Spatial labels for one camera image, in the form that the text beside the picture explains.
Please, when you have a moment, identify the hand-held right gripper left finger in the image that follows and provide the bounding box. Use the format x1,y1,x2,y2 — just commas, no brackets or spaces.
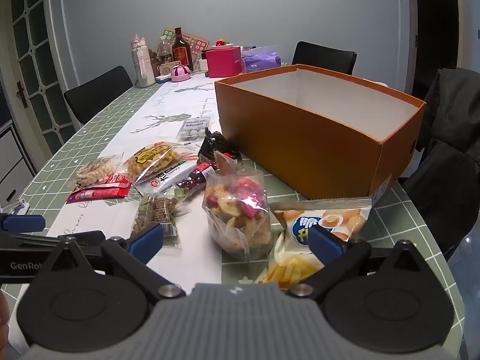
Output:
32,223,186,301

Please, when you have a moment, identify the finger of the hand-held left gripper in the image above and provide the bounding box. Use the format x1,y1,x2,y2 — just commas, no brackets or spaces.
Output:
0,214,46,232
0,231,106,249

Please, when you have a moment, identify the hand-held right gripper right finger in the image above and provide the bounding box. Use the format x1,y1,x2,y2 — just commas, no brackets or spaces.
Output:
289,225,441,301

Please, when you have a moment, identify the brown nut bar packet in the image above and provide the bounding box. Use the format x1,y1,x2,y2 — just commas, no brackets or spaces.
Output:
130,194,188,249

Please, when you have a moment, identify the white fries snack bag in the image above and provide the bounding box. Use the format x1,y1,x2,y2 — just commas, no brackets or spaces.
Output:
258,195,373,290

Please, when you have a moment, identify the red snack packet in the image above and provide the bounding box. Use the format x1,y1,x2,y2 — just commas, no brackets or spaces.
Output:
66,173,133,204

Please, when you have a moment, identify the white green-label snack packet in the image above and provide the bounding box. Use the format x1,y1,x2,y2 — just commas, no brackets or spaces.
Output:
134,160,200,196

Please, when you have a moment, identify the puffed rice cake packet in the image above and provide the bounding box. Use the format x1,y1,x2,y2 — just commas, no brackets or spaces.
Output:
75,155,125,187

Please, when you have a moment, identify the yellow twisted snack packet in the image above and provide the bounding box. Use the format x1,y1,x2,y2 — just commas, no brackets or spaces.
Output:
123,142,196,185

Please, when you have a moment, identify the mixed dried fruit bag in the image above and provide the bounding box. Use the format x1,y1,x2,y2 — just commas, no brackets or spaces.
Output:
202,151,274,262

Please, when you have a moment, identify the orange cardboard box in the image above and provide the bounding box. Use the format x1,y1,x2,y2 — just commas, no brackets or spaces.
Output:
214,64,427,200

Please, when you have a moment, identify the white candy balls packet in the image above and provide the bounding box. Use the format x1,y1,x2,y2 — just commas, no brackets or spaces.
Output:
176,119,212,143

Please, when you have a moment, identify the black snack packet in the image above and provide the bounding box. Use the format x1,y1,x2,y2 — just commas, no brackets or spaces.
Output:
197,130,241,163

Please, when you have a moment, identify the white cabinet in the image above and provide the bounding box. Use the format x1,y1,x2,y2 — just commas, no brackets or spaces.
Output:
0,120,35,204

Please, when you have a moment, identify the green checked tablecloth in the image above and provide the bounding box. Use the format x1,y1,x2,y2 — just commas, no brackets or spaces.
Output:
0,64,466,360

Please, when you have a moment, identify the black jacket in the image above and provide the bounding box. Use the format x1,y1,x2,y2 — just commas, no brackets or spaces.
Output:
400,67,480,264

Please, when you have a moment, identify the white deer-print table runner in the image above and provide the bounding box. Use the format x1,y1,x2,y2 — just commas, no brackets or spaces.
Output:
7,70,226,360

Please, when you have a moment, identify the black chair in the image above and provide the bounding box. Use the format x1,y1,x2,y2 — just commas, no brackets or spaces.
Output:
291,41,358,76
63,65,134,125

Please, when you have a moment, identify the glass-panel door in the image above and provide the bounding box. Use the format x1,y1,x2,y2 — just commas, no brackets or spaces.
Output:
0,0,77,151

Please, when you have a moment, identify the pink round gadget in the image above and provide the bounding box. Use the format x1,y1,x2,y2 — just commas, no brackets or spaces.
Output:
170,64,193,82

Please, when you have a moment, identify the small wooden radio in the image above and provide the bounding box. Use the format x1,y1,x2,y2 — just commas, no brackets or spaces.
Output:
156,61,177,78

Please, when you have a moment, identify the clear plastic bottle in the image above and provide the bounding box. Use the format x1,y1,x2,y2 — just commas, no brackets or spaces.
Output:
156,36,173,65

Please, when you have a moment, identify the pink gift box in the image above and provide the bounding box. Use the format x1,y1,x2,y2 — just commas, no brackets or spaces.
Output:
205,44,243,79

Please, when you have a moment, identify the brown liquor bottle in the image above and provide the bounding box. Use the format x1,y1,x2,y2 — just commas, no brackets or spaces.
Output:
172,27,195,72

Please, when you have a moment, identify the purple tissue pack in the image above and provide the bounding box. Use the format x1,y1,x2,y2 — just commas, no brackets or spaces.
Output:
241,45,281,74

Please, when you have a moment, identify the dotted card board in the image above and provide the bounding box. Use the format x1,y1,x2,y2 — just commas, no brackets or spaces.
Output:
161,28,209,65

